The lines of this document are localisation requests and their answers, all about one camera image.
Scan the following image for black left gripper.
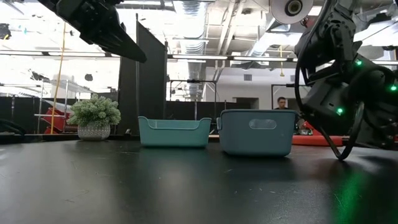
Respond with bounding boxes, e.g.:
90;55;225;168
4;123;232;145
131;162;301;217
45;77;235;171
37;0;147;63

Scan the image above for teal plastic bin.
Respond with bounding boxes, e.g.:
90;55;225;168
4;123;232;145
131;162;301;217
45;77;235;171
138;116;213;148

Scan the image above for blue plastic bin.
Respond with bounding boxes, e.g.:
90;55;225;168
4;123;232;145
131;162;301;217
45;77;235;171
216;108;299;157

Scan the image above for black partition panel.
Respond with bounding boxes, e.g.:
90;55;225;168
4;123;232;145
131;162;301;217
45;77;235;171
117;12;169;136

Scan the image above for green potted plant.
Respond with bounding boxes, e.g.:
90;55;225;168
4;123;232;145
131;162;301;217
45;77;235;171
67;93;122;141

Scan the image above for metal shelf rack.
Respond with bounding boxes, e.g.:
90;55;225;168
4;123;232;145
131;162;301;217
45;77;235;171
33;79;80;135

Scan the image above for red plastic storage bin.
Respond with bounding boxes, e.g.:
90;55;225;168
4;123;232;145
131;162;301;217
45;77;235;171
40;107;78;134

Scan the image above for black curved object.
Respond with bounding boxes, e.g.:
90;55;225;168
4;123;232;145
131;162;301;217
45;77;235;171
0;119;27;136

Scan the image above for person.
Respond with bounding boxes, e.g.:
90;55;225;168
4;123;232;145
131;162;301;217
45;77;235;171
273;96;290;110

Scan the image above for yellow hanging cable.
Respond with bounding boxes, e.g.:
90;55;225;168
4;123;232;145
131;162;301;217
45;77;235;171
50;21;67;135

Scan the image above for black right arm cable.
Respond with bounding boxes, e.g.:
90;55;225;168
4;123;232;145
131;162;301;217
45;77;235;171
294;62;365;162

